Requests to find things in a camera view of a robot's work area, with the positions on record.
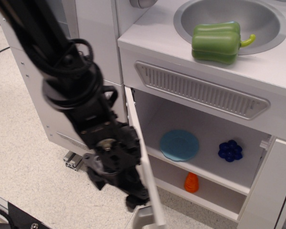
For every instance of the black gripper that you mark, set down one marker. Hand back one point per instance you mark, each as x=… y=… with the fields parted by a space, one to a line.
x=127 y=180

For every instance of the white cabinet door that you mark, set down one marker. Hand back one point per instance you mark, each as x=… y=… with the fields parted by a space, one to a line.
x=145 y=169

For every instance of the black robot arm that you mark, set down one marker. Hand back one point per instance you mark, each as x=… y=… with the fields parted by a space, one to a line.
x=73 y=84

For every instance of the white toy sink cabinet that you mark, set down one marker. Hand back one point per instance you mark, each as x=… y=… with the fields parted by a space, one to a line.
x=250 y=191

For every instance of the aluminium extrusion bar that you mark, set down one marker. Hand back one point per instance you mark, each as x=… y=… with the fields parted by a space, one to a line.
x=73 y=161

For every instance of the silver fridge emblem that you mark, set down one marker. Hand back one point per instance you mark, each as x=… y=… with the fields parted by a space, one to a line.
x=74 y=142

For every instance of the orange toy carrot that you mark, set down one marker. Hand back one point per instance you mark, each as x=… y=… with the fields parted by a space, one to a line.
x=191 y=183

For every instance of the light blue toy plate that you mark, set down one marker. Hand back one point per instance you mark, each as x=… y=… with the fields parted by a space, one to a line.
x=179 y=145

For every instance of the blue toy grapes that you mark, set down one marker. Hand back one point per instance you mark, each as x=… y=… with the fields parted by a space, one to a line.
x=230 y=151

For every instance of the grey vent panel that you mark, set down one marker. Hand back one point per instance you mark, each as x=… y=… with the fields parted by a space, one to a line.
x=202 y=92

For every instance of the green toy bell pepper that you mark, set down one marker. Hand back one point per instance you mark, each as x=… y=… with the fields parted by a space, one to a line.
x=219 y=42

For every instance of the grey round knob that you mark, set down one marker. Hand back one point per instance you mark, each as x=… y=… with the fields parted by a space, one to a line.
x=142 y=4

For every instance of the grey ice dispenser recess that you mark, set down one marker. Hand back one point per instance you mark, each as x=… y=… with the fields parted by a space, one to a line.
x=66 y=15

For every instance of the grey cabinet door handle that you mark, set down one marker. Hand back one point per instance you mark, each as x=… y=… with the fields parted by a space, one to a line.
x=143 y=217

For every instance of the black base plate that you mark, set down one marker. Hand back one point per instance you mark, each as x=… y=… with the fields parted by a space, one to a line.
x=19 y=219

